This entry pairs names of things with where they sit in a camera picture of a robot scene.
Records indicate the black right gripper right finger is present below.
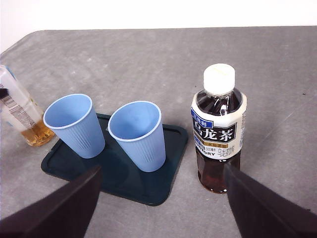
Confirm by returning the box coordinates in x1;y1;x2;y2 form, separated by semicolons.
224;163;317;238

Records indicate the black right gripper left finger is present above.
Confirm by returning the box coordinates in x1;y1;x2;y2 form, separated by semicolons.
0;165;103;238

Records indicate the clear bottle pale yellow tea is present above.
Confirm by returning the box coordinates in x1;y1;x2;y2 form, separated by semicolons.
0;64;55;147

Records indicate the dark oolong tea bottle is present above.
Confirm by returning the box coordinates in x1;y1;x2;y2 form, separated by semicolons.
190;63;248;194

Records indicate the ribbed light blue cup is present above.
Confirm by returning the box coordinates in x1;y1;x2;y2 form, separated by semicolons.
107;100;166;173
43;93;106;159

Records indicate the dark rectangular tray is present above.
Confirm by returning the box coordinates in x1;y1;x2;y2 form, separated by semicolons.
41;113;188;206

